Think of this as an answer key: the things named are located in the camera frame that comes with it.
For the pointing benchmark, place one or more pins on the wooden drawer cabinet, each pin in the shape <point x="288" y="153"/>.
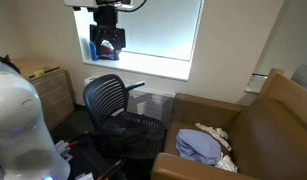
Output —
<point x="53" y="89"/>

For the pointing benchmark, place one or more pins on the brown leather couch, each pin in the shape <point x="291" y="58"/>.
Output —
<point x="268" y="137"/>

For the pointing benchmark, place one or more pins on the yellow sticky note pad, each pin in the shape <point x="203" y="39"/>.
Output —
<point x="38" y="73"/>

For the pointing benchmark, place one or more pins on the sky blue sheet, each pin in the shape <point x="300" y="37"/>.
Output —
<point x="197" y="146"/>

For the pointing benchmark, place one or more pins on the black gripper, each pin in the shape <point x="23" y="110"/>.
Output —
<point x="106" y="18"/>

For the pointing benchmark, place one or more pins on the white crumpled cloth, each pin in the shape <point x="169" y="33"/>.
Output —
<point x="221" y="136"/>

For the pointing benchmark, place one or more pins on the red and white shoe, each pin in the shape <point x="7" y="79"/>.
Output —
<point x="107" y="50"/>

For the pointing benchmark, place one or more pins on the blue bottle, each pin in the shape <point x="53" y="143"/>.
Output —
<point x="93" y="52"/>

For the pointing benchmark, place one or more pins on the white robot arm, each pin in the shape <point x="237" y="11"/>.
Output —
<point x="27" y="151"/>

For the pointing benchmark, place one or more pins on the black mesh office chair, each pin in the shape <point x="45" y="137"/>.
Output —
<point x="119" y="132"/>

